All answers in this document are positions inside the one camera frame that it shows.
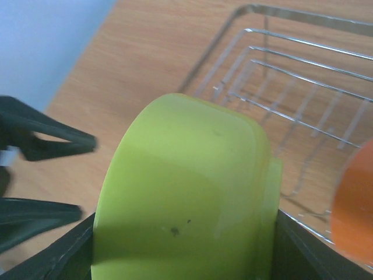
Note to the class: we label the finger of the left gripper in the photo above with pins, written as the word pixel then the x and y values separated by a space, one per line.
pixel 22 219
pixel 38 136

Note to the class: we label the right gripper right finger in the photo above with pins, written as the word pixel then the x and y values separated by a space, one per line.
pixel 298 254

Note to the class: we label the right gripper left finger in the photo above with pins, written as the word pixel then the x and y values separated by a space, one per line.
pixel 70 257

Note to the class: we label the orange bowl white inside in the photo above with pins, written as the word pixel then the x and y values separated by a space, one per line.
pixel 351 214

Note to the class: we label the lime green bowl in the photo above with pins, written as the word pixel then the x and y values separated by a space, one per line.
pixel 192 192

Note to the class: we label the metal wire dish rack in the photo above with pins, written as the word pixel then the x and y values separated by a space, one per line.
pixel 307 79

